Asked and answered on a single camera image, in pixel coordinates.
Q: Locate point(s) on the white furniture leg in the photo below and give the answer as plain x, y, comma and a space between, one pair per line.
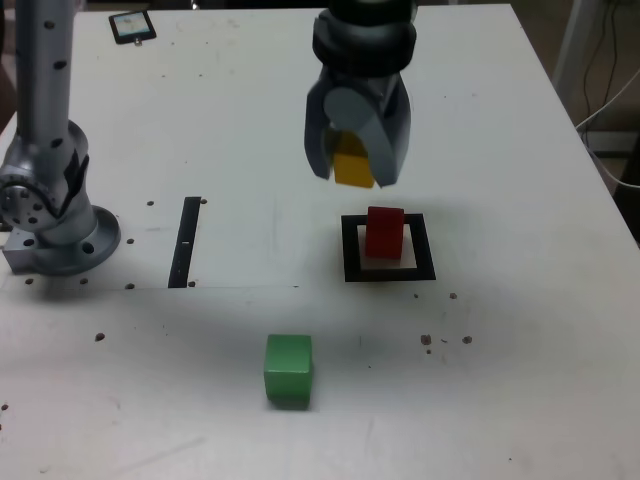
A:
570, 40

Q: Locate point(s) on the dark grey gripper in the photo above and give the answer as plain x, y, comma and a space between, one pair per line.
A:
370, 82

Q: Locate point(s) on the small black tablet device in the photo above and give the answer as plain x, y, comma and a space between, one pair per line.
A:
132, 27

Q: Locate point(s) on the black tape square outline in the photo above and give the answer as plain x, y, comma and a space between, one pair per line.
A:
350, 265

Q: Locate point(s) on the yellow cube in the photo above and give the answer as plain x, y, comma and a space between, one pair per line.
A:
352, 170

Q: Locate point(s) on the black tape strip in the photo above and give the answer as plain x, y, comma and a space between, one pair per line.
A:
182, 250

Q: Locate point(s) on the green cube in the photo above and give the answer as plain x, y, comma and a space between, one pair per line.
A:
287, 370

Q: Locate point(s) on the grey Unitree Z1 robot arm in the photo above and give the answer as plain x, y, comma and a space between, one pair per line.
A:
42, 100

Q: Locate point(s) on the red cube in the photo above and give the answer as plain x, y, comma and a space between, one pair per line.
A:
382, 240

